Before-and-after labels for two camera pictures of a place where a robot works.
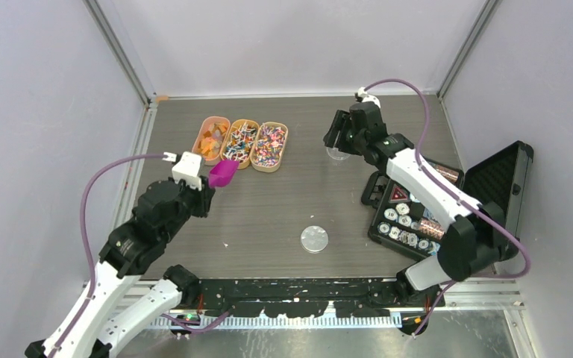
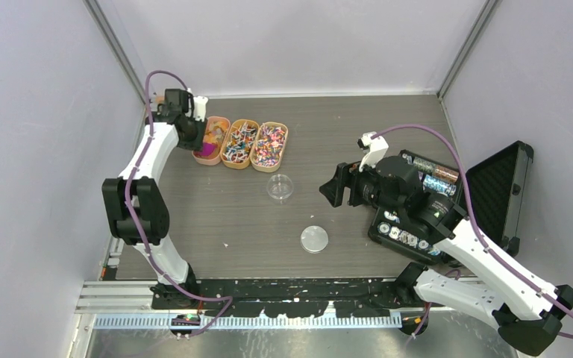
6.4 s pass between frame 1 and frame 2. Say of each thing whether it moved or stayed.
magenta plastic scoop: moved
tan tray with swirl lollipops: stayed
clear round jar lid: stayed
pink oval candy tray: stayed
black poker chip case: stayed
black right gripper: moved
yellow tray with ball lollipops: stayed
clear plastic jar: moved
